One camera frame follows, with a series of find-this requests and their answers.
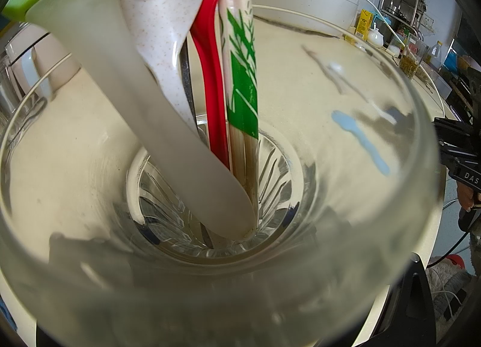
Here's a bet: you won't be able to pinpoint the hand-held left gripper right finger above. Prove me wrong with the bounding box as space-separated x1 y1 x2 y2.
316 204 437 347

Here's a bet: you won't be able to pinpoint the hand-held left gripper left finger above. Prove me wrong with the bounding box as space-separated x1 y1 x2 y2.
47 230 155 295

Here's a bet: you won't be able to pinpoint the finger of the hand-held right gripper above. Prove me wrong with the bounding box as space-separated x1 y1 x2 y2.
433 117 481 145

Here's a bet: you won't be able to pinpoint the clear glass cup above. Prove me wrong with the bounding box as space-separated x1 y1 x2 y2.
0 0 448 347

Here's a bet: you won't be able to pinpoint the light blue spoon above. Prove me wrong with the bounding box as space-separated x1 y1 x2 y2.
331 110 391 176

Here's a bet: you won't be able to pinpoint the chopsticks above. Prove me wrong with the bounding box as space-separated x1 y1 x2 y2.
219 0 260 220

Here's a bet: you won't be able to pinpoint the red spoon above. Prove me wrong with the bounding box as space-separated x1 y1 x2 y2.
190 0 234 171

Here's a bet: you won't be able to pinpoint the speckled white spoon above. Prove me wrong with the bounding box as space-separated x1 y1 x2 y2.
118 0 216 133

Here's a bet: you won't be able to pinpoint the person's right forearm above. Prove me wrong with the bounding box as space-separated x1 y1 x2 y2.
466 232 481 261

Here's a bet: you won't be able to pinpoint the person's right hand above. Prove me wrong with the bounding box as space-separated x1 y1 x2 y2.
456 183 477 212

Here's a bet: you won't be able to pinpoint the person's fuzzy sweater torso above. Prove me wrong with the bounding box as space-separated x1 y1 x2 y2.
428 255 475 333

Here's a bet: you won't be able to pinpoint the cooking oil bottle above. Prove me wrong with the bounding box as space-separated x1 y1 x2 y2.
426 41 444 70

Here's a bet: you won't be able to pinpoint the glass of tea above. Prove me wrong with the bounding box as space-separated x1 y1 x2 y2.
398 33 429 79

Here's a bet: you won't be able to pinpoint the white lidded pot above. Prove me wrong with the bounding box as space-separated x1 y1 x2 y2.
366 25 384 47

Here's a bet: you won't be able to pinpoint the white plastic spoon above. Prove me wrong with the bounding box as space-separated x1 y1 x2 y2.
326 62 395 122

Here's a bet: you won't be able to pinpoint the yellow carton box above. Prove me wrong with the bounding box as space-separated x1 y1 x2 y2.
355 9 372 40

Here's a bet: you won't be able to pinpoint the white electric kettle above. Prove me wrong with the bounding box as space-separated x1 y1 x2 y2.
4 26 81 107

